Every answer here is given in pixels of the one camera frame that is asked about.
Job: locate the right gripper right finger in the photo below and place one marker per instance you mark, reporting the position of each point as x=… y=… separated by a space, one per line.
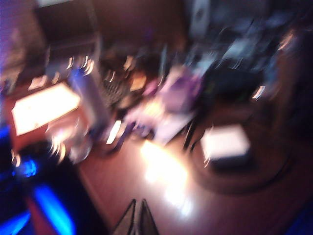
x=148 y=222

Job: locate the white thermos bottle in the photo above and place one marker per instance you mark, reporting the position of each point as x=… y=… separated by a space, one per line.
x=88 y=98

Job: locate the Starbucks glass cup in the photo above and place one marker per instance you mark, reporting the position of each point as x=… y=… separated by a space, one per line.
x=78 y=149

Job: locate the white power adapter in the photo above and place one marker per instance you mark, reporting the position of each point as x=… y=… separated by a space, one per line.
x=225 y=144

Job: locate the purple badge card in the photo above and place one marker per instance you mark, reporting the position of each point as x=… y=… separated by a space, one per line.
x=173 y=129

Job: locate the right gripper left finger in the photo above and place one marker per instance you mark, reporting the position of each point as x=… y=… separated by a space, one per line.
x=127 y=222

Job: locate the white paper notebook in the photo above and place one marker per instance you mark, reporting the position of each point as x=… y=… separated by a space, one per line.
x=44 y=107

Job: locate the black computer monitor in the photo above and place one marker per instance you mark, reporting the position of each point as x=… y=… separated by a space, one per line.
x=139 y=22

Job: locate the black keyboard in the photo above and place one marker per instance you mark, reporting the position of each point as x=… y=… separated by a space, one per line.
x=115 y=90

